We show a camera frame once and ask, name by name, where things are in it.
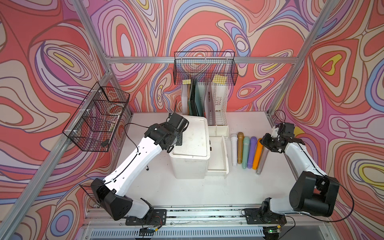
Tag silver grey microphone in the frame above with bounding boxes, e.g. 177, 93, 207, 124
256, 147, 270, 175

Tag orange microphone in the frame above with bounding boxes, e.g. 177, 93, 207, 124
252, 139, 263, 170

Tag purple microphone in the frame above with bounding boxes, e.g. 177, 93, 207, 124
247, 137, 258, 169

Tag white drawer cabinet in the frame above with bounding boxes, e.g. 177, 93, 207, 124
170, 116, 211, 180

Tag mint green microphone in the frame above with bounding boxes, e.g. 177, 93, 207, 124
242, 137, 250, 169

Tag gold microphone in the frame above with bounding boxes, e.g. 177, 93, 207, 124
237, 132, 244, 165

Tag white microphone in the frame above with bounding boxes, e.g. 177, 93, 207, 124
230, 134, 238, 167

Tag white pull-out drawer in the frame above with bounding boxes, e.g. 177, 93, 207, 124
206, 136, 229, 178

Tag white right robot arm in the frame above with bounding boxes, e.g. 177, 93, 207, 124
261, 133, 339, 217

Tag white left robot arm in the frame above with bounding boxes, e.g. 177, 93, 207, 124
91, 122, 189, 221

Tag green folders in organizer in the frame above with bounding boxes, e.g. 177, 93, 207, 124
188, 80, 204, 117

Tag small yellow sticky notes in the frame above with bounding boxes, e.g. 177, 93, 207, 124
182, 80, 192, 85

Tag white plastic file organizer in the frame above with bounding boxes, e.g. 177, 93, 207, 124
181, 85, 229, 138

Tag yellow sticky note pad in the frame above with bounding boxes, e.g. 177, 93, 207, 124
212, 75, 227, 85

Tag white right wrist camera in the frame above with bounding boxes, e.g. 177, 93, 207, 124
271, 123, 295, 138

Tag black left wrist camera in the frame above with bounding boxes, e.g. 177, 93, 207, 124
166, 113, 189, 133

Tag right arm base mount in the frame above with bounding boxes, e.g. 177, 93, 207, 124
244, 198, 287, 226

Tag black wire basket on left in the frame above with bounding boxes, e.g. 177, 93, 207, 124
63, 83, 130, 152

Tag black wire basket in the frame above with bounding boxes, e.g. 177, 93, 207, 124
63, 83, 130, 152
173, 50, 239, 86

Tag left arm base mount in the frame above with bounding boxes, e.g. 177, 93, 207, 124
125, 198, 167, 227

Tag black wire basket at back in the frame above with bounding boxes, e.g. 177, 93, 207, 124
173, 50, 239, 86

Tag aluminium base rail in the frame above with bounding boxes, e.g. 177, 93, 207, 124
75, 205, 339, 240

